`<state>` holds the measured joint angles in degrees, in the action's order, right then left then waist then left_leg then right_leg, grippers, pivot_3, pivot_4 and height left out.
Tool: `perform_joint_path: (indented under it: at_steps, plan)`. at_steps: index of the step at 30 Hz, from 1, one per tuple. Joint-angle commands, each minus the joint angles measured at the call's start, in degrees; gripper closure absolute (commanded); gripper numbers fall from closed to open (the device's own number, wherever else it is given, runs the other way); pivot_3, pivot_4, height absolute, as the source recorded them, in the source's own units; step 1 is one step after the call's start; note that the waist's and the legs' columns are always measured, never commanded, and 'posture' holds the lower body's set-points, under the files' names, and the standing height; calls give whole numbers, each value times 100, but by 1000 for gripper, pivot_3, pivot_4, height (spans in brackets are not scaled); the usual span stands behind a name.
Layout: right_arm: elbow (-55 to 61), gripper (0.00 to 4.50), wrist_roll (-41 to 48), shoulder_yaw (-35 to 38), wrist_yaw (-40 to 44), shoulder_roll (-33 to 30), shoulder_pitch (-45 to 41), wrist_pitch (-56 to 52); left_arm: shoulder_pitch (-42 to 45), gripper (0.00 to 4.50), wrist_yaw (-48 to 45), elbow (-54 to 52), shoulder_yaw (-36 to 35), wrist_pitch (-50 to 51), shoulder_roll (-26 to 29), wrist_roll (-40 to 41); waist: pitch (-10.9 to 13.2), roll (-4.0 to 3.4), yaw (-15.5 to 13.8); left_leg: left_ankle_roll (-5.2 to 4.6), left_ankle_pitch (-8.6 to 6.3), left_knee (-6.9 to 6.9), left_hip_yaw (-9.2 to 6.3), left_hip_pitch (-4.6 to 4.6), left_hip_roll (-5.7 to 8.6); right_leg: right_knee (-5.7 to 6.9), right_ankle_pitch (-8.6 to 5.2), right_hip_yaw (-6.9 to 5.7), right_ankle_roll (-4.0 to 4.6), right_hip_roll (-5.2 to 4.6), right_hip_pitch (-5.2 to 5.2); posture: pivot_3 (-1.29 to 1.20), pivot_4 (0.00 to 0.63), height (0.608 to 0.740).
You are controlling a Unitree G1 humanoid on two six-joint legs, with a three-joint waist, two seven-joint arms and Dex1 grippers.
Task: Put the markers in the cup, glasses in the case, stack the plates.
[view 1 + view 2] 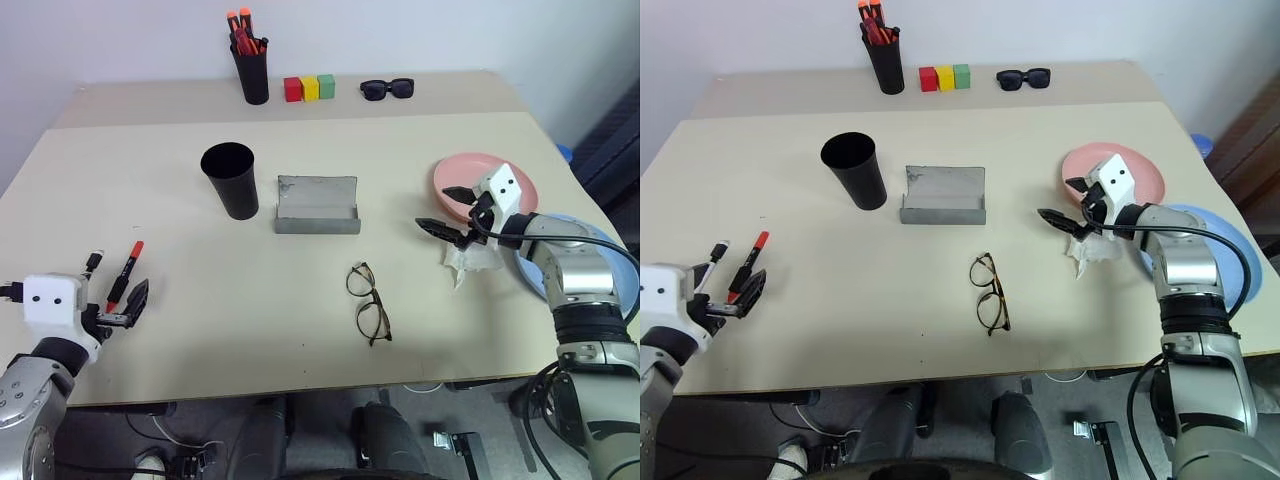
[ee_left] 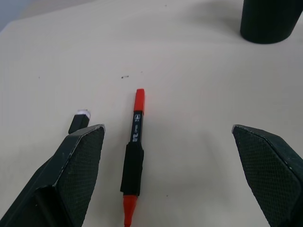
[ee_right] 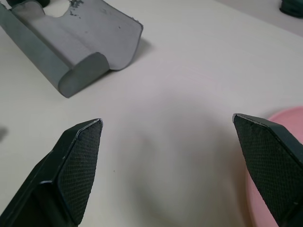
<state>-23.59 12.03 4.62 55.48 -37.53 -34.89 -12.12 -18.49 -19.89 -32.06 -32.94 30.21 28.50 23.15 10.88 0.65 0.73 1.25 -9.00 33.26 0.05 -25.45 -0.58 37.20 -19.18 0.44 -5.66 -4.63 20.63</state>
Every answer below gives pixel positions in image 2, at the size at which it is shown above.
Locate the red and black marker pen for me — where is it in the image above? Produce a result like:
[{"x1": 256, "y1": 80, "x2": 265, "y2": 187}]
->
[{"x1": 120, "y1": 88, "x2": 146, "y2": 227}]

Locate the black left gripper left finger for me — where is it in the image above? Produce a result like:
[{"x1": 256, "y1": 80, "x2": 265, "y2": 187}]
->
[{"x1": 0, "y1": 123, "x2": 107, "y2": 227}]

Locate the black marker with white cap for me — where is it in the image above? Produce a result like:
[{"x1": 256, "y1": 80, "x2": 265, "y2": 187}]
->
[{"x1": 68, "y1": 109, "x2": 92, "y2": 134}]

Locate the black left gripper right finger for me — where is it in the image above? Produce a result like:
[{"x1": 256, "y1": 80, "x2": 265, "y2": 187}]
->
[{"x1": 231, "y1": 124, "x2": 303, "y2": 227}]

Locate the black cylindrical pen holder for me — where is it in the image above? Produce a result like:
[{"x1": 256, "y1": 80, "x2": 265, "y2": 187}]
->
[{"x1": 240, "y1": 0, "x2": 303, "y2": 45}]

